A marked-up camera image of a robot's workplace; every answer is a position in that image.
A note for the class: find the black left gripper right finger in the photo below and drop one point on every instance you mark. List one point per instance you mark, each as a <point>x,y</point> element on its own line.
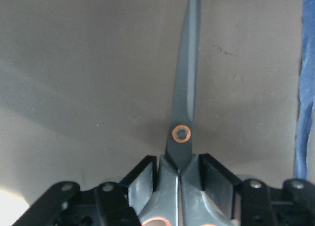
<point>252,202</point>

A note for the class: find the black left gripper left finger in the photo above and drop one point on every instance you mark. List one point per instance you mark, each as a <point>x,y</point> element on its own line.
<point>65,204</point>

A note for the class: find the black orange scissors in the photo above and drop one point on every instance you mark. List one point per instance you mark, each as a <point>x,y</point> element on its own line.
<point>179,198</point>

